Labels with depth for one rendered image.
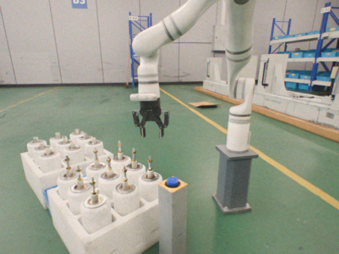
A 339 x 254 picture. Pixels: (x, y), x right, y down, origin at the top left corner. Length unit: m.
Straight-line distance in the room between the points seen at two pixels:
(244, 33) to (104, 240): 0.79
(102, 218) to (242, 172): 0.63
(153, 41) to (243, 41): 0.29
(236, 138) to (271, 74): 2.57
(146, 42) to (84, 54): 6.51
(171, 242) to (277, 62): 3.09
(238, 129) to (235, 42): 0.38
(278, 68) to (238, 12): 2.85
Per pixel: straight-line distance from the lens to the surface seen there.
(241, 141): 1.02
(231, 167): 1.03
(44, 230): 1.16
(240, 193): 1.12
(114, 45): 7.15
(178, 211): 0.75
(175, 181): 0.71
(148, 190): 0.88
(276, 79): 3.47
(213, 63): 5.37
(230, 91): 0.97
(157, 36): 0.73
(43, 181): 1.21
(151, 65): 0.76
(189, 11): 0.73
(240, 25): 0.75
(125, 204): 0.82
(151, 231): 0.92
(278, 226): 1.16
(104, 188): 0.91
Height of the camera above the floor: 0.69
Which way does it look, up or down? 18 degrees down
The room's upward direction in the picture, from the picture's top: straight up
